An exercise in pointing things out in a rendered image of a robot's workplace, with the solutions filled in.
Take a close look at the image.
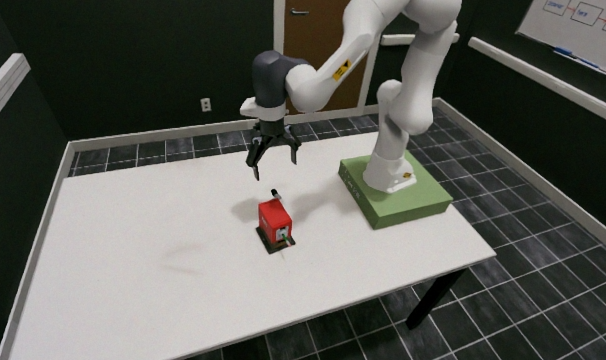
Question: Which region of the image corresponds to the red pencil sharpener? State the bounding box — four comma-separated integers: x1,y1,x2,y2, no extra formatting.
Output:
255,189,296,255

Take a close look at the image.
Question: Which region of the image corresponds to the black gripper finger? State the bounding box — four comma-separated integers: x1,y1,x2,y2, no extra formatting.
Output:
277,124,302,165
245,136,274,181

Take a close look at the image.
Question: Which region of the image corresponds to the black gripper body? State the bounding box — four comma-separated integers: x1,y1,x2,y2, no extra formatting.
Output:
259,117,286,146

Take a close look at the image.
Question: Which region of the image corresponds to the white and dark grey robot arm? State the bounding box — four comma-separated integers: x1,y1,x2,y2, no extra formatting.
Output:
240,0,462,194

